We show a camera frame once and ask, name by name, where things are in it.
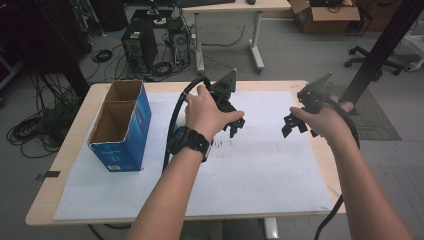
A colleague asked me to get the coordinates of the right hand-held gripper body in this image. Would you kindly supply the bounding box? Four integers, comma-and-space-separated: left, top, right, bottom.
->
296, 72, 335, 115

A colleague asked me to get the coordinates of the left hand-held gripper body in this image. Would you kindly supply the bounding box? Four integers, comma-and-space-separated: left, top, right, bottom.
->
209, 68, 239, 114

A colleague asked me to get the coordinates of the person's right hand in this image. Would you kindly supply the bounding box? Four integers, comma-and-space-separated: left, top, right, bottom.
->
289, 99, 355, 142

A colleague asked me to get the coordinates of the person's left hand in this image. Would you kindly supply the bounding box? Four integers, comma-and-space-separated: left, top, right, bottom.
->
184, 84, 245, 143

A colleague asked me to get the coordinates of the black wristwatch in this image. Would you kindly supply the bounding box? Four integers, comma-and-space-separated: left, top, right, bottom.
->
167, 125, 213, 163

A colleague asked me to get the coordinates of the grey floor mat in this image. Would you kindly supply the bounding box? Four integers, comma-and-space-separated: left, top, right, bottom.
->
328, 84, 402, 142

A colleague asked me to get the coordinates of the small black computer tower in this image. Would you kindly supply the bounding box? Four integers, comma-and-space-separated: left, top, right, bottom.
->
167, 16, 192, 67

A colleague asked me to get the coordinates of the black office chair base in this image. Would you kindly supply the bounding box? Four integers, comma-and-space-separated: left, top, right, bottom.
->
344, 45, 405, 77

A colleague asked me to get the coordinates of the open brown cardboard box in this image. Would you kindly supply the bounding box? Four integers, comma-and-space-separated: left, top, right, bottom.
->
287, 0, 362, 35

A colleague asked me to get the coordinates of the white-legged wooden desk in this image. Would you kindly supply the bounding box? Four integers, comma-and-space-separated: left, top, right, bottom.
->
181, 0, 292, 76

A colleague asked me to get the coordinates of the black keyboard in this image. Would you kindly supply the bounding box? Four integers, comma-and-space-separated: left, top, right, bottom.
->
174, 0, 237, 9

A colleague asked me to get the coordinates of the large black computer tower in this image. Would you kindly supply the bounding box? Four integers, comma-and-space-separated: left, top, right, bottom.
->
120, 17, 159, 75

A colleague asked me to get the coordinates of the blue cardboard box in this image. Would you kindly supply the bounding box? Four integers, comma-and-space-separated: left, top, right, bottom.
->
86, 79, 153, 173

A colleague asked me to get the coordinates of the white table leg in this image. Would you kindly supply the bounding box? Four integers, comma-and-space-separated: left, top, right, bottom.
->
263, 217, 280, 240

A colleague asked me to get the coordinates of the dark curtain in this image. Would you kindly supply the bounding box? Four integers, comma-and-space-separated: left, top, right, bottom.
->
0, 0, 93, 101

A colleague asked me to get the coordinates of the black tape strip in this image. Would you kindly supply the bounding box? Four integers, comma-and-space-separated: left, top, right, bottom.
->
35, 170, 62, 182

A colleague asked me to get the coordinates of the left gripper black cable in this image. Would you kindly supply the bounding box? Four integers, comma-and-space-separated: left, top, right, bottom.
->
161, 76, 212, 173

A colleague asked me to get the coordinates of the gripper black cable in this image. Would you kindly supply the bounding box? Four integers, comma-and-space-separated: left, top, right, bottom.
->
313, 95, 361, 240
161, 76, 212, 173

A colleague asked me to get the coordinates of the black metal post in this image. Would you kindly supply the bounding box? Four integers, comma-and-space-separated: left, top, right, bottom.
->
337, 0, 424, 105

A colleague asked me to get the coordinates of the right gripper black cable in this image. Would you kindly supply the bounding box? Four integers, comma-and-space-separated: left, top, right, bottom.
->
313, 95, 361, 240

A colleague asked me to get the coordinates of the coiled black cable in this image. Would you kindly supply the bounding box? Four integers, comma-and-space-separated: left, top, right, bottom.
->
90, 48, 114, 64

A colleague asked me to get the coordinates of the tangle of black floor cables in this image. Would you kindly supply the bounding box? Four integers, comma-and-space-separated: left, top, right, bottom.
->
5, 71, 83, 160

